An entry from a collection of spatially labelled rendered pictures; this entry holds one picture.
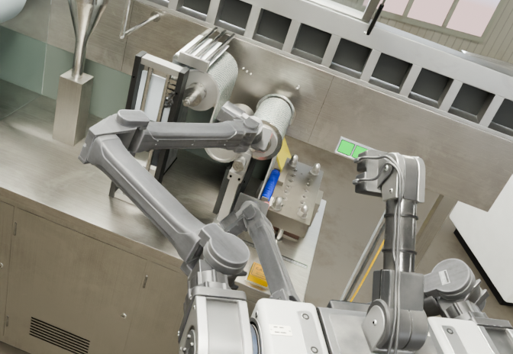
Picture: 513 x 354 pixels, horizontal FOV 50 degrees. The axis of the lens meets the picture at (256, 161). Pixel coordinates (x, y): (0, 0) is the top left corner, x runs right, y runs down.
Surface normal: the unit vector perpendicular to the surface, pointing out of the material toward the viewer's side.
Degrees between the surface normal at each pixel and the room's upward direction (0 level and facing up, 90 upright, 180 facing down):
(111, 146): 18
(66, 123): 90
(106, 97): 90
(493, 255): 90
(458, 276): 50
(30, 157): 0
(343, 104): 90
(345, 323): 0
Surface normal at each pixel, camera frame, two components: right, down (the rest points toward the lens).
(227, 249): 0.44, -0.77
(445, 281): -0.54, -0.66
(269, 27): -0.23, 0.45
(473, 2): 0.13, 0.55
